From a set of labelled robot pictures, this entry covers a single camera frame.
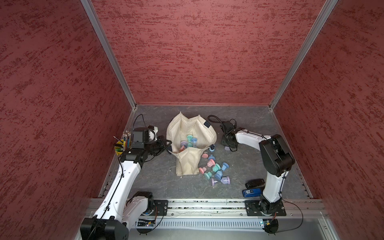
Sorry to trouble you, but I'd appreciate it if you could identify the pink hourglass pile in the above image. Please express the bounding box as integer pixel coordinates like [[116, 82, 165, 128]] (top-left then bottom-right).
[[199, 159, 216, 174], [179, 145, 186, 152]]

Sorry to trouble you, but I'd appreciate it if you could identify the cream canvas bag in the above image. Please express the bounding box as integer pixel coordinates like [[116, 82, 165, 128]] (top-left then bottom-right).
[[167, 113, 217, 177]]

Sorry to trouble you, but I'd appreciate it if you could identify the teal hourglass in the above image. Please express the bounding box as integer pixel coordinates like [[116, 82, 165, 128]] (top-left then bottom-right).
[[204, 164, 221, 180], [187, 135, 193, 148]]

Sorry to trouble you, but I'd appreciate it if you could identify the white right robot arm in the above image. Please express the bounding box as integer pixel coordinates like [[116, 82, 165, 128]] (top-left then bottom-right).
[[222, 129, 296, 214]]

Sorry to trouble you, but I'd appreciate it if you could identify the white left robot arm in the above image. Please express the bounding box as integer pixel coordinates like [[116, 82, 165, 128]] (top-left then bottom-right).
[[80, 136, 172, 240]]

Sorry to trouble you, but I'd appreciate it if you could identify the blue hourglass upper pile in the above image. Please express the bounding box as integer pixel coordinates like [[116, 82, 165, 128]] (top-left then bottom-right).
[[201, 145, 216, 160]]

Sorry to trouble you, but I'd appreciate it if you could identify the yellow pen holder cup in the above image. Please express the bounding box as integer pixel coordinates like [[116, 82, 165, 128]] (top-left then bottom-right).
[[114, 131, 132, 156]]

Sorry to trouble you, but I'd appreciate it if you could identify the black stapler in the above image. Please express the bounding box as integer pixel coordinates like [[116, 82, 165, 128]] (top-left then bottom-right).
[[245, 179, 266, 189]]

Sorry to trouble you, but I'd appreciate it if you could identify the blue stapler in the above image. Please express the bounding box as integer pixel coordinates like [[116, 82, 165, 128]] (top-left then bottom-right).
[[242, 188, 262, 198]]

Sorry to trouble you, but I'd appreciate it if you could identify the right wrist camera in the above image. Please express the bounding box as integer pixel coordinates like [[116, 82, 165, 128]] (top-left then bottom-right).
[[221, 121, 236, 134]]

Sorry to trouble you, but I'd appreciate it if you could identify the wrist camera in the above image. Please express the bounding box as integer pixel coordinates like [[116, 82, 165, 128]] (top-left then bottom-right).
[[131, 126, 158, 149], [221, 121, 236, 134]]

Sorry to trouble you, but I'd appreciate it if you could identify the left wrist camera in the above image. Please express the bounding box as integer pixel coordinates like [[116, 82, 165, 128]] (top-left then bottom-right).
[[131, 126, 158, 149]]

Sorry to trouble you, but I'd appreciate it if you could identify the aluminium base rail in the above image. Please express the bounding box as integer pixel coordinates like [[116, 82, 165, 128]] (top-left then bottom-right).
[[89, 197, 328, 218]]

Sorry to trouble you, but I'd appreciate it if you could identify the aluminium corner post right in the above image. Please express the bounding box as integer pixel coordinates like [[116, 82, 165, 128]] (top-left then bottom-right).
[[268, 0, 340, 111]]

